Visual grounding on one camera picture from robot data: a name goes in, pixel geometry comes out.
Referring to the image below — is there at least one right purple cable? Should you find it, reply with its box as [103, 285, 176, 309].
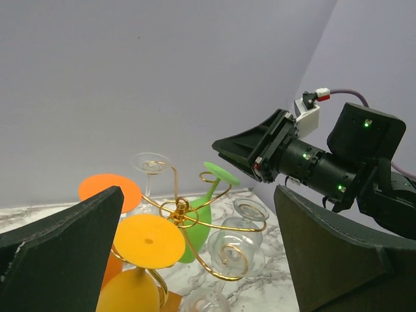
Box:
[328, 87, 416, 179]

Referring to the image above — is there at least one yellow plastic goblet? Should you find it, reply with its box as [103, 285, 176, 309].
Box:
[96, 214, 185, 311]

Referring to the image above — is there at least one clear stemmed wine glass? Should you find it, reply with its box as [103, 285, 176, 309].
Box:
[125, 151, 172, 222]

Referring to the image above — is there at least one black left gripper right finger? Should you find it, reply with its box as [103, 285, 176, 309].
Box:
[274, 185, 415, 311]

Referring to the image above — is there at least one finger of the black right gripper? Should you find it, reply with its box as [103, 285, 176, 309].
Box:
[218, 153, 260, 181]
[212, 109, 291, 166]

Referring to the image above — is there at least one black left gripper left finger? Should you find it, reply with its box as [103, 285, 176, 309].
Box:
[1, 192, 108, 311]

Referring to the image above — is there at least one gold wire glass rack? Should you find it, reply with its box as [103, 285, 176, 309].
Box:
[110, 161, 268, 308]

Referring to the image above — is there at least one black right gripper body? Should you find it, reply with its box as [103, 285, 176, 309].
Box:
[249, 110, 295, 183]

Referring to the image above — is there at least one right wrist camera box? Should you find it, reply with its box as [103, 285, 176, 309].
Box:
[294, 88, 330, 139]

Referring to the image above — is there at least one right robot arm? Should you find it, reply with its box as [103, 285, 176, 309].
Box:
[213, 103, 415, 239]

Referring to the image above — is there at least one green plastic goblet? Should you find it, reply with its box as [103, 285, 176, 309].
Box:
[185, 162, 241, 254]

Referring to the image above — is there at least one orange plastic goblet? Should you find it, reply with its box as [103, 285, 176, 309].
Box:
[78, 173, 142, 288]

